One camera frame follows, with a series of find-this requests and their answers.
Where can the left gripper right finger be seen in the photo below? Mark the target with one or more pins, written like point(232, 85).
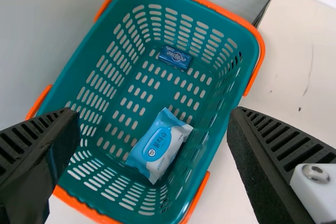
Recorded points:
point(267, 166)

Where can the small blue tin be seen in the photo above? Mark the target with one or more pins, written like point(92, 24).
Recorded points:
point(175, 57)

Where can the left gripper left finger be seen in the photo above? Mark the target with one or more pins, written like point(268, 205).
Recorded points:
point(29, 161)

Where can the teal shopping basket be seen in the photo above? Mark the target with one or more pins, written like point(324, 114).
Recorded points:
point(165, 90)

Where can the wet wipes pack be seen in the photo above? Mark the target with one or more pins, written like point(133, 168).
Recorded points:
point(157, 145)

